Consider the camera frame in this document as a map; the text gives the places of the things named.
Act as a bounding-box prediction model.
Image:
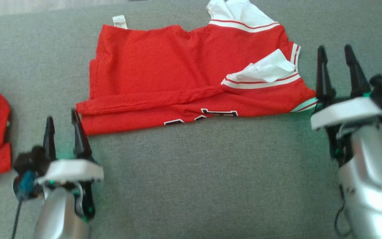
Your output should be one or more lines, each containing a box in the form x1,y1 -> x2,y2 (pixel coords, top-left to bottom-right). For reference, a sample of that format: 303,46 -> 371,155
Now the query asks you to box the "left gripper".
36,109 -> 105,221

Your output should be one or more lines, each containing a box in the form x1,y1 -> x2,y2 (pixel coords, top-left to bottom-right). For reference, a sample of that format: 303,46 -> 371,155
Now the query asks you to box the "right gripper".
310,44 -> 382,167

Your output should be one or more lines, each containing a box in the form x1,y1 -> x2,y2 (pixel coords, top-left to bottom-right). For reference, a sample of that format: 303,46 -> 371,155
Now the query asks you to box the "red and white basketball jersey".
75,0 -> 319,136

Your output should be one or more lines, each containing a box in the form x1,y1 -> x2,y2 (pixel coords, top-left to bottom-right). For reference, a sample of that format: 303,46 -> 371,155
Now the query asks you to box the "left camera cable blue plug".
10,170 -> 38,239

